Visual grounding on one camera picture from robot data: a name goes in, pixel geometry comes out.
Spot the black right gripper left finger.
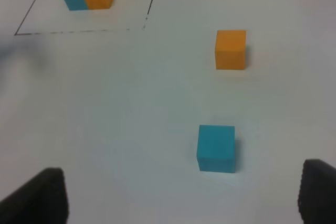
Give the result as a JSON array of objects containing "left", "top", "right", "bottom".
[{"left": 1, "top": 167, "right": 69, "bottom": 223}]

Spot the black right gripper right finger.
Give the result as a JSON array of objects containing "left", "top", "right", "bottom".
[{"left": 298, "top": 159, "right": 335, "bottom": 224}]

